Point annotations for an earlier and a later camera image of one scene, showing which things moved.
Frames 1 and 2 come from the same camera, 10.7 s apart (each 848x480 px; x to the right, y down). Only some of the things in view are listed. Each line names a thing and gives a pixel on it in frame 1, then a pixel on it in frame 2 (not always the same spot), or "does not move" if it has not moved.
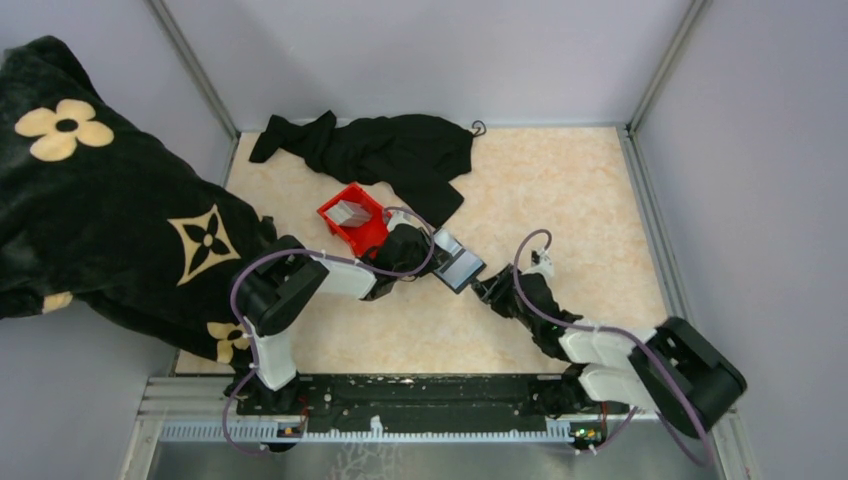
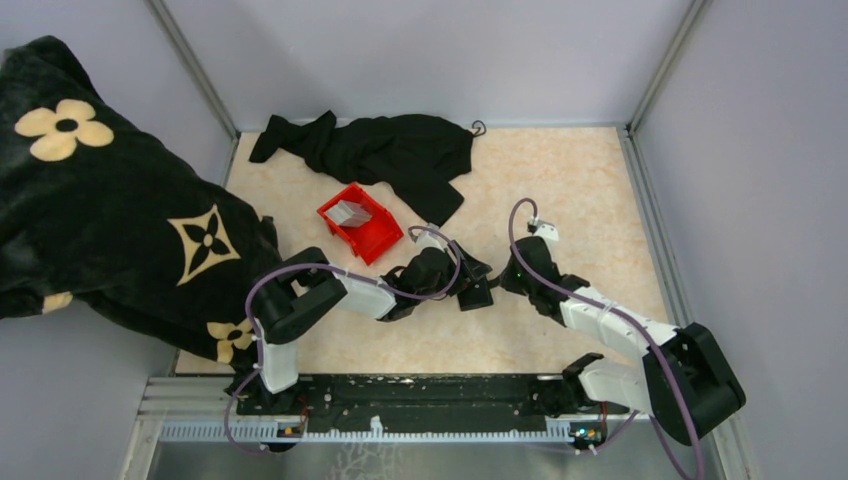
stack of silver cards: (348, 214) does not move
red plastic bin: (363, 238) does not move
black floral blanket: (92, 212) does not move
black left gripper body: (421, 255) → (444, 281)
